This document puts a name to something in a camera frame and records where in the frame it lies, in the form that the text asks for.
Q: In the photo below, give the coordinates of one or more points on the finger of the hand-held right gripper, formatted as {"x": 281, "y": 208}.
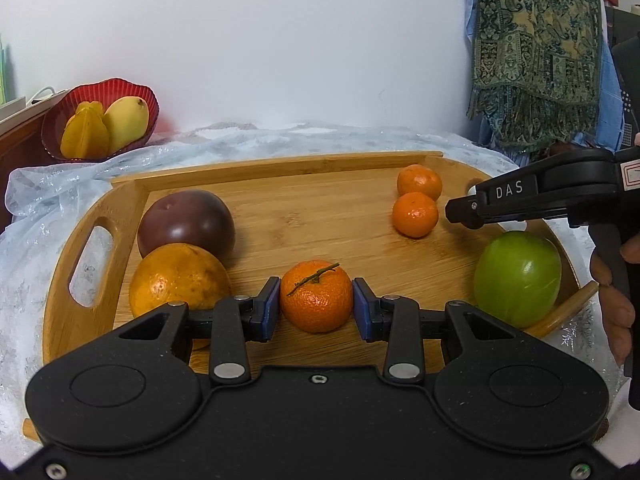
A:
{"x": 510, "y": 197}

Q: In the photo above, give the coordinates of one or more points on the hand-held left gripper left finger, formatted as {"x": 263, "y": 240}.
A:
{"x": 270, "y": 310}

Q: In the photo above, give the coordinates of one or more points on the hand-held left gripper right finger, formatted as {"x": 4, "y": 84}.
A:
{"x": 361, "y": 310}

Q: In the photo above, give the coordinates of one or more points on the tangerine with stem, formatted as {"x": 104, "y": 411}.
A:
{"x": 316, "y": 296}

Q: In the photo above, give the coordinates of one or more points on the green apple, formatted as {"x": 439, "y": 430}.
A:
{"x": 517, "y": 280}

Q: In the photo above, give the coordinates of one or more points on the small tangerine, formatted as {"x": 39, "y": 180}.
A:
{"x": 415, "y": 215}
{"x": 420, "y": 181}

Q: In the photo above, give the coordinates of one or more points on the large orange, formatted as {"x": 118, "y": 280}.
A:
{"x": 177, "y": 275}

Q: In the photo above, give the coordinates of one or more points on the person's right hand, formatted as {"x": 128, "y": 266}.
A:
{"x": 617, "y": 310}

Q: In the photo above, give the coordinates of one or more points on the dark purple passion fruit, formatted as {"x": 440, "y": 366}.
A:
{"x": 187, "y": 225}

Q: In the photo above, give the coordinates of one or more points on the green patterned scarf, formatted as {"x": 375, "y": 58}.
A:
{"x": 535, "y": 45}

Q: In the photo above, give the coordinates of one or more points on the black object with white dots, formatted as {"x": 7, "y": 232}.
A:
{"x": 627, "y": 85}

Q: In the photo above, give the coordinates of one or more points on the yellow mango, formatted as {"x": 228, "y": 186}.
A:
{"x": 126, "y": 122}

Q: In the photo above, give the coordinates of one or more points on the snowflake plastic tablecloth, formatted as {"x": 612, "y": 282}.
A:
{"x": 60, "y": 185}

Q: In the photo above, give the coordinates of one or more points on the yellow starfruit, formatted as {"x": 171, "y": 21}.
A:
{"x": 85, "y": 132}

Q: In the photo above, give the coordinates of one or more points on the red glass bowl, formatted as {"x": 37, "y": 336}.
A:
{"x": 125, "y": 90}

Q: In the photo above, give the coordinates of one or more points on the brown wooden cabinet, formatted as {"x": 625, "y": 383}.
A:
{"x": 20, "y": 150}

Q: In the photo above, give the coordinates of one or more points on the white power strip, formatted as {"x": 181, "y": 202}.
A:
{"x": 20, "y": 105}

